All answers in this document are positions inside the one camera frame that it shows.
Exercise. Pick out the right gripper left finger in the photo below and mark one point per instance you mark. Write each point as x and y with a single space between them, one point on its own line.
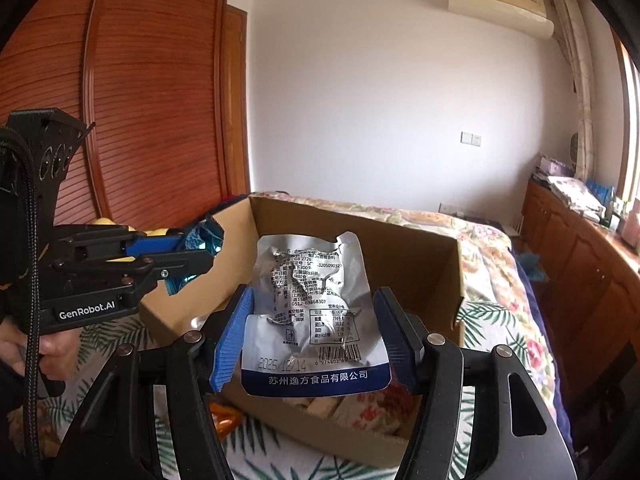
116 431

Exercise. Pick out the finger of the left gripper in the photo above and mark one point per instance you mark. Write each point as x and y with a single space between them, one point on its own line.
165 264
150 243

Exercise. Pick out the teal snack wrapper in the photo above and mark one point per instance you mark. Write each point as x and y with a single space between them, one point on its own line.
196 250

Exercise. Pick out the silver blue snack packet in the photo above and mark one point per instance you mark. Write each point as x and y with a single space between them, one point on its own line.
313 332

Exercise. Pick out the small orange snack packet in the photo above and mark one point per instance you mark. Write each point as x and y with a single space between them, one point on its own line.
226 418

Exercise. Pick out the person left hand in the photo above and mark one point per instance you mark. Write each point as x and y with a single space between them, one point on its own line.
59 351

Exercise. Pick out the yellow plush toy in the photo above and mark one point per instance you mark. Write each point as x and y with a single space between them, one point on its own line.
109 222

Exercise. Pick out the palm leaf bed sheet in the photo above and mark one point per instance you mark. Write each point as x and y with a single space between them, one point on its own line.
255 450

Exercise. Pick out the wooden sideboard cabinet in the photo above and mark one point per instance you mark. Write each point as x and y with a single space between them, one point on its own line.
591 302

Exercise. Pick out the brown cardboard box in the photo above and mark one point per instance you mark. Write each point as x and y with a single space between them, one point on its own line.
168 317

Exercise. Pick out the wooden wardrobe doors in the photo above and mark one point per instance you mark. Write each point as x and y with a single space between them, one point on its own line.
162 82

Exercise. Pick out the patterned window curtain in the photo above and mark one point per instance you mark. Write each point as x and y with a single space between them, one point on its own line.
579 52

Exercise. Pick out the white wall switch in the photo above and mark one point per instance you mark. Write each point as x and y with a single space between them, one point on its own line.
470 139

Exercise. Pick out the white wall air conditioner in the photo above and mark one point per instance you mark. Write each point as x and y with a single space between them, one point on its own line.
528 16

